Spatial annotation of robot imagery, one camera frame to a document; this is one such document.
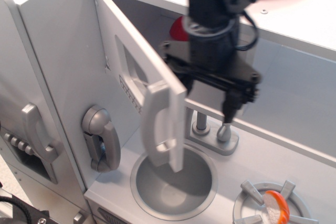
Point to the red toy strawberry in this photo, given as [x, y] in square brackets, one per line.
[177, 32]

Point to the orange salmon sushi toy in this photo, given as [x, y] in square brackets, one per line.
[277, 207]

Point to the grey round toy sink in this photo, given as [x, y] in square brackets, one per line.
[171, 196]

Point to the grey toy stove burner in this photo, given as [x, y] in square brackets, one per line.
[249, 205]

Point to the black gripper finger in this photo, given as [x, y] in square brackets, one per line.
[187, 79]
[233, 102]

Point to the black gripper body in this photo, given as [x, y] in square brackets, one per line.
[215, 60]

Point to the grey fridge dispenser panel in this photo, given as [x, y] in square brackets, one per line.
[25, 155]

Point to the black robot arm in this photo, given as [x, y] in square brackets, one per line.
[216, 16]

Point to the grey toy fridge handle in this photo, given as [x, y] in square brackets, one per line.
[41, 132]

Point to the white toy microwave door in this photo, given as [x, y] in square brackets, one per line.
[154, 90]

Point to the grey toy faucet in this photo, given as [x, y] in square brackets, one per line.
[216, 136]

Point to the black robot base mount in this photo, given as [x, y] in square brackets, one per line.
[14, 210]

